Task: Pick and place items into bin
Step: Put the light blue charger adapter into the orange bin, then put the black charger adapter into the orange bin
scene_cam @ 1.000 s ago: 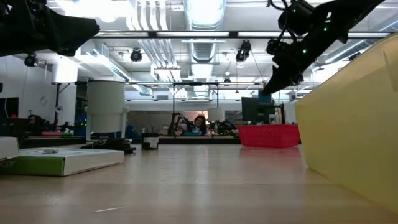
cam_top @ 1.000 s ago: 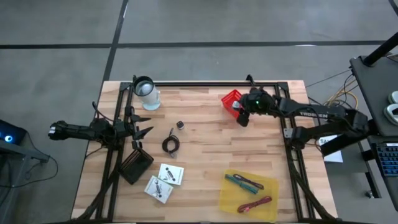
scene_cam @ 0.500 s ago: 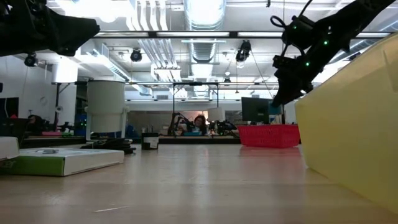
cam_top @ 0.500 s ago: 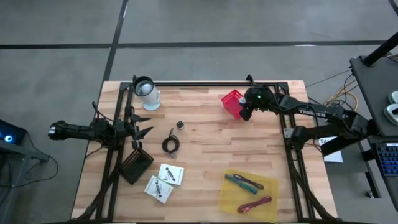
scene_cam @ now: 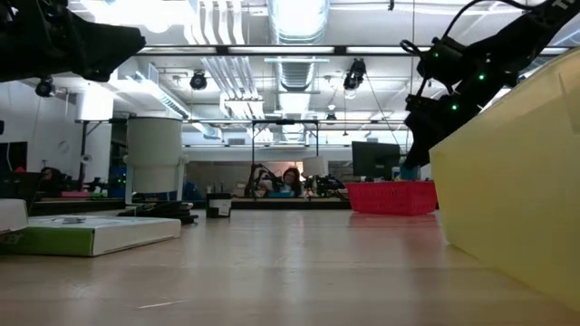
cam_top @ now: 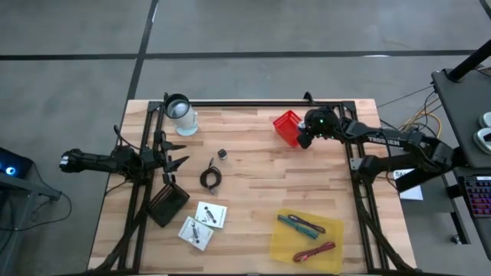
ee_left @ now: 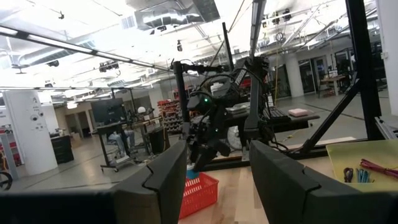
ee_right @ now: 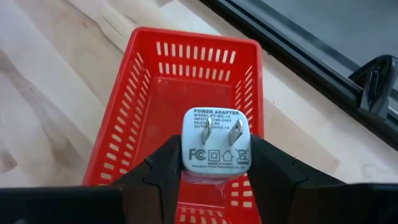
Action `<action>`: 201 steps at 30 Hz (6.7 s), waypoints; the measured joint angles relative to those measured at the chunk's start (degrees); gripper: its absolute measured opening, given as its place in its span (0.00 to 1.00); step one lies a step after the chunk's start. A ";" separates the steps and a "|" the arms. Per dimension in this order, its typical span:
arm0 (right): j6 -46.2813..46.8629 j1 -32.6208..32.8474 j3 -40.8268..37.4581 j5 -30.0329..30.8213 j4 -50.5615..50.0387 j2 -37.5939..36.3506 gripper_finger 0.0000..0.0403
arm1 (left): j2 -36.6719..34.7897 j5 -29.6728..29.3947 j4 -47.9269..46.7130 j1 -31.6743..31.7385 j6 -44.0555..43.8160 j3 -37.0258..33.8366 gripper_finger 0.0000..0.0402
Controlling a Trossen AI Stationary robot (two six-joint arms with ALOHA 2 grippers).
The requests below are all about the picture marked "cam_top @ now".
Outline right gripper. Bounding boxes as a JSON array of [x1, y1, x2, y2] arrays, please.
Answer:
[[297, 106, 341, 150]]

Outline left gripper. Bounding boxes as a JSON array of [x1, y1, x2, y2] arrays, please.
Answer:
[[140, 130, 191, 185]]

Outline white acer box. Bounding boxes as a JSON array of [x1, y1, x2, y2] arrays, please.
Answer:
[[177, 215, 215, 252], [194, 201, 228, 230]]

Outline yellow plastic bag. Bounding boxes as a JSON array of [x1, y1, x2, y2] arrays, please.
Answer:
[[269, 208, 345, 275]]

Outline red plastic basket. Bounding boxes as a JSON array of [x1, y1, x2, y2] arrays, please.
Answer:
[[272, 110, 305, 149]]

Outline white cylindrical appliance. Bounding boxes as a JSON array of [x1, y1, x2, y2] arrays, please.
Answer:
[[163, 93, 199, 137]]

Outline black desk leg bar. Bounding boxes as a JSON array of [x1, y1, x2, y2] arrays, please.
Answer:
[[394, 164, 467, 192]]

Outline teal marker pen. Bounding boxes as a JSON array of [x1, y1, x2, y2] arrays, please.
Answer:
[[276, 214, 320, 241]]

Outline white paper sheet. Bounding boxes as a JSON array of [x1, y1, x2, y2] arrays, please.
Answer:
[[393, 168, 424, 202]]

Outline dark grey desk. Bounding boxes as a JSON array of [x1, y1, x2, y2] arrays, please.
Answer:
[[431, 67, 491, 261]]

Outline grey side stand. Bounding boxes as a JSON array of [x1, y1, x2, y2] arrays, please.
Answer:
[[0, 172, 62, 276]]

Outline black pole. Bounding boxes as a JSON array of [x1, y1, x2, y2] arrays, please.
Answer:
[[447, 40, 491, 84]]

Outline black computer blue light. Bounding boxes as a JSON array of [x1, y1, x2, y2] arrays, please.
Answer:
[[0, 147, 34, 179]]

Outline backlit keyboard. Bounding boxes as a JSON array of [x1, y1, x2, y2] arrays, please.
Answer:
[[463, 176, 491, 219]]

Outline black aluminium frame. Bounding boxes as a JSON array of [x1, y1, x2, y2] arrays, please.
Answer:
[[90, 91, 417, 275]]

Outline dark purple cable bundle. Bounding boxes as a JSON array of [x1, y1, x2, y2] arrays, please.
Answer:
[[286, 213, 327, 235]]

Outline yellow floor cables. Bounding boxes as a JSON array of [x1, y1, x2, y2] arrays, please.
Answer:
[[398, 97, 444, 139]]

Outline black floor cable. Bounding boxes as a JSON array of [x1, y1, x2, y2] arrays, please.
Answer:
[[0, 191, 73, 232]]

